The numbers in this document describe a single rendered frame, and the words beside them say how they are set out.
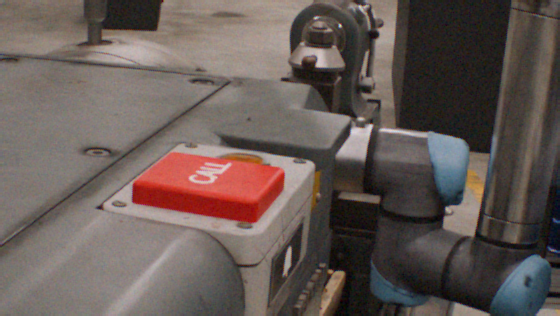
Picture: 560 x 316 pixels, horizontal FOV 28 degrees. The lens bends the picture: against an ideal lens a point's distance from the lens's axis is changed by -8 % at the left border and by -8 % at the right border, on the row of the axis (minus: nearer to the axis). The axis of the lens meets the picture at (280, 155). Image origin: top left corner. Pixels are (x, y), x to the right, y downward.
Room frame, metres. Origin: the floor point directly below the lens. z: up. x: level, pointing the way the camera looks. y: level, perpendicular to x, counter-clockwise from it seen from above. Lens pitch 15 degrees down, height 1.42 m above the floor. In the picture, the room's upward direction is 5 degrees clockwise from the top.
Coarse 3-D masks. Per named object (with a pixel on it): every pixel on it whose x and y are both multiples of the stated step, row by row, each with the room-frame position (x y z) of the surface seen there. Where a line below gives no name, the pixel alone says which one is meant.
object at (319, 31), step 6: (312, 24) 1.62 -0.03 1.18; (318, 24) 1.61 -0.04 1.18; (324, 24) 1.61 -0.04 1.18; (306, 30) 1.62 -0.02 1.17; (312, 30) 1.60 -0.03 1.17; (318, 30) 1.60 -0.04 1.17; (324, 30) 1.60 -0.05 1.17; (330, 30) 1.61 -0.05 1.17; (306, 36) 1.62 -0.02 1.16; (312, 36) 1.60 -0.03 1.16; (318, 36) 1.60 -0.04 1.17; (324, 36) 1.60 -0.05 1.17; (330, 36) 1.61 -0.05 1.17; (306, 42) 1.61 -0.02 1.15; (312, 42) 1.60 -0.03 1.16; (318, 42) 1.60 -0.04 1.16; (324, 42) 1.60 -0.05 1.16; (330, 42) 1.61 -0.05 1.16
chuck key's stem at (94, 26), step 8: (88, 0) 1.02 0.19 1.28; (96, 0) 1.02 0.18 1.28; (104, 0) 1.02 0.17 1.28; (88, 8) 1.02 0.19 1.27; (96, 8) 1.02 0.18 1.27; (104, 8) 1.02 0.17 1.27; (88, 16) 1.02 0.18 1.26; (96, 16) 1.02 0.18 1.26; (104, 16) 1.02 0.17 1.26; (88, 24) 1.02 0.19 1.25; (96, 24) 1.02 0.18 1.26; (88, 32) 1.02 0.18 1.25; (96, 32) 1.02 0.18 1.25; (88, 40) 1.02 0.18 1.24; (96, 40) 1.02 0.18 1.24
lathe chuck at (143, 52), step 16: (64, 48) 1.02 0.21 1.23; (80, 48) 1.00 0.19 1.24; (96, 48) 1.00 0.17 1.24; (112, 48) 1.00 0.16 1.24; (128, 48) 1.01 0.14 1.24; (144, 48) 1.03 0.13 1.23; (160, 48) 1.04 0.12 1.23; (144, 64) 0.98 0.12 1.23; (160, 64) 0.99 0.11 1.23; (176, 64) 1.02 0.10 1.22; (192, 64) 1.04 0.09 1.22
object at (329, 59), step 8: (296, 48) 1.61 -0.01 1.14; (304, 48) 1.60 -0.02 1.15; (312, 48) 1.59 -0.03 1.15; (320, 48) 1.60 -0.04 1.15; (328, 48) 1.60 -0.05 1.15; (336, 48) 1.61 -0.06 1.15; (296, 56) 1.60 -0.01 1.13; (304, 56) 1.59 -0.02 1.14; (320, 56) 1.59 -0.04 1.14; (328, 56) 1.59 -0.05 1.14; (336, 56) 1.60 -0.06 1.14; (296, 64) 1.59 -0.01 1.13; (320, 64) 1.58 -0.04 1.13; (328, 64) 1.58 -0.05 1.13; (336, 64) 1.59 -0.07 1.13; (344, 64) 1.61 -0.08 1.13
